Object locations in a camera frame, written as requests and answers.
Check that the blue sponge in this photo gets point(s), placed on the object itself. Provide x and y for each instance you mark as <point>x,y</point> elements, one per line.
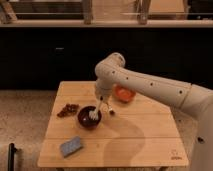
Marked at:
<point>69,147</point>

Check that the wooden counter shelf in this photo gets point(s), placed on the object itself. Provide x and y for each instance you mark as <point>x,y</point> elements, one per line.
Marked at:
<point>107,13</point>

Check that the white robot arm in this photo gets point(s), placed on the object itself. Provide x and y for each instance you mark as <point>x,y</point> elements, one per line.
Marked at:
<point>189,98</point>

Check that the orange bowl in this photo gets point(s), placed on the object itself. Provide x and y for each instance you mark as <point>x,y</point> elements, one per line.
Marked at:
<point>123,94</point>

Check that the wooden table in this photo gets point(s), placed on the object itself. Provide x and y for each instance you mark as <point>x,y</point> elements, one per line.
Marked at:
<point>142,133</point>

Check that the black chair back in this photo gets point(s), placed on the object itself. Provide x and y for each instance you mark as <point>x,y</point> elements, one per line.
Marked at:
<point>11,154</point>

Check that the white dish brush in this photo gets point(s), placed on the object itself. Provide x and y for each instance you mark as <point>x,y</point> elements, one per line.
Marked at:
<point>93,114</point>

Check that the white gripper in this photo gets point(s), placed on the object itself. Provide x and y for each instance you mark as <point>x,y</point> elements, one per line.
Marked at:
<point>103,91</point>

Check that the dark purple bowl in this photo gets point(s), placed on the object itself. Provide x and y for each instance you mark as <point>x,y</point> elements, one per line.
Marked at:
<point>85,120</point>

